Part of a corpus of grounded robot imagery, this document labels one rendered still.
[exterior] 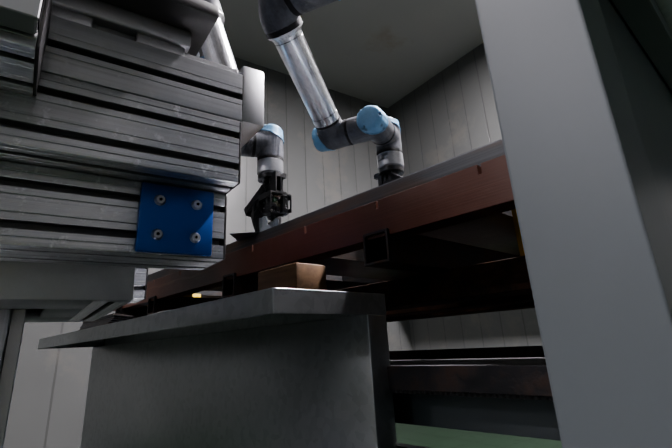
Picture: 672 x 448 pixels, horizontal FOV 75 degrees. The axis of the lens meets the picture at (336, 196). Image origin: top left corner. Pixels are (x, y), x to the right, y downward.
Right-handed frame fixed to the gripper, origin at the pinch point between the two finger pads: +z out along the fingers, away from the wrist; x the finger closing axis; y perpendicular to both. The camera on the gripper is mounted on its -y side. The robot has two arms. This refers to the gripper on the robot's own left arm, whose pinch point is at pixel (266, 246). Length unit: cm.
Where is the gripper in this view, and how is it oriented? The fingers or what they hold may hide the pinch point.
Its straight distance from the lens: 121.5
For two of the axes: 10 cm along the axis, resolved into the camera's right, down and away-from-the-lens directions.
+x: 7.3, 1.9, 6.5
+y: 6.8, -2.7, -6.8
